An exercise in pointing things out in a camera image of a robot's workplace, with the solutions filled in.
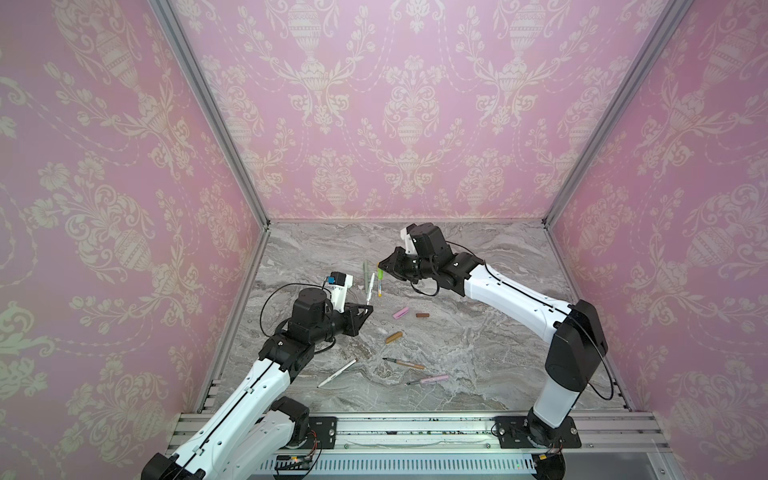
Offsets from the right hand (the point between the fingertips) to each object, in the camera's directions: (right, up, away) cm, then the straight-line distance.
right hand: (379, 264), depth 79 cm
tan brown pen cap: (+4, -23, +11) cm, 25 cm away
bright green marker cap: (0, -3, -1) cm, 3 cm away
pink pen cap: (+6, -17, +16) cm, 24 cm away
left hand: (-1, -12, -4) cm, 13 cm away
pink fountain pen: (+14, -32, +4) cm, 35 cm away
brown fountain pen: (+7, -29, +6) cm, 30 cm away
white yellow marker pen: (-1, -9, +22) cm, 24 cm away
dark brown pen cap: (+13, -17, +16) cm, 27 cm away
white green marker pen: (-2, -6, -3) cm, 7 cm away
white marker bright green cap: (-12, -31, +4) cm, 33 cm away
